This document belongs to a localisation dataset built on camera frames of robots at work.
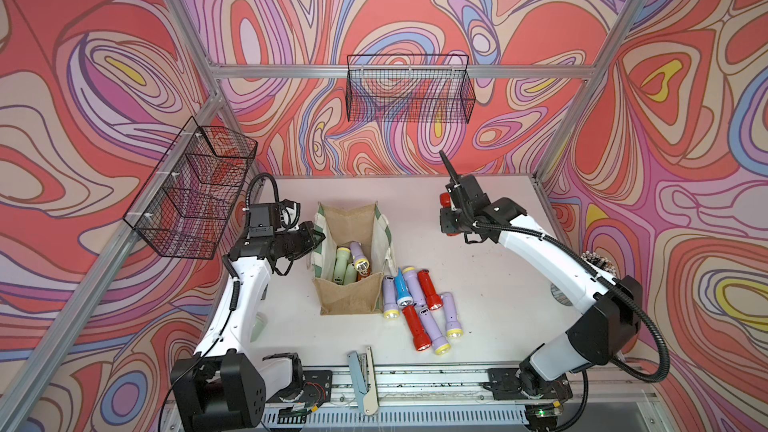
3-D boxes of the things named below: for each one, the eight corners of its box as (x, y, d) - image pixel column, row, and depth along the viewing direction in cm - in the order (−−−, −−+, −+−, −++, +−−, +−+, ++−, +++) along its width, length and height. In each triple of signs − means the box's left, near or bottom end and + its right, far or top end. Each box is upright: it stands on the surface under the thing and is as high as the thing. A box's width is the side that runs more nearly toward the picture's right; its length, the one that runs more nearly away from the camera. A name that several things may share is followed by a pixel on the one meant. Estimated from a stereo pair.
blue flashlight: (398, 308, 86) (398, 305, 85) (389, 273, 94) (389, 269, 92) (412, 305, 87) (413, 301, 85) (402, 270, 94) (402, 266, 93)
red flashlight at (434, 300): (430, 310, 87) (431, 307, 85) (415, 274, 94) (415, 271, 92) (443, 306, 87) (444, 303, 86) (427, 270, 95) (427, 267, 93)
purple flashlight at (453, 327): (446, 338, 81) (448, 336, 80) (441, 295, 89) (442, 292, 88) (462, 338, 81) (464, 336, 80) (455, 295, 89) (457, 292, 88)
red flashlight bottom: (418, 352, 80) (419, 349, 78) (402, 311, 87) (402, 307, 85) (430, 347, 81) (431, 344, 79) (413, 307, 88) (414, 303, 86)
